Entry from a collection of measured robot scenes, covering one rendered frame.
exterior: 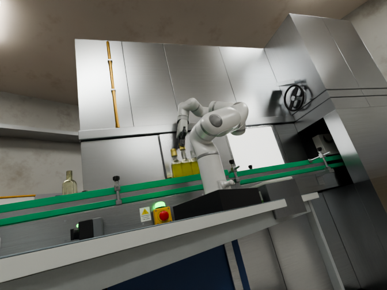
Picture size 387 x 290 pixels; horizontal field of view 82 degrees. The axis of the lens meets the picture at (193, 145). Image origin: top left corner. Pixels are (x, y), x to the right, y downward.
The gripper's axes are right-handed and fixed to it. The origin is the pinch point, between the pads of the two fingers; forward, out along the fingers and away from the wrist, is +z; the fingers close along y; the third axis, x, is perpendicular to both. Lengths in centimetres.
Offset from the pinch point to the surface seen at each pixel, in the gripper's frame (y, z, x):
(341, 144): 18, -10, 106
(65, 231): 14, 52, -48
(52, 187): -261, -17, -135
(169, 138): -12.1, -8.0, -5.9
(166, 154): -12.1, 3.1, -6.5
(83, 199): 12, 39, -45
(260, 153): -11, -7, 62
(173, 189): 13.1, 30.4, -5.7
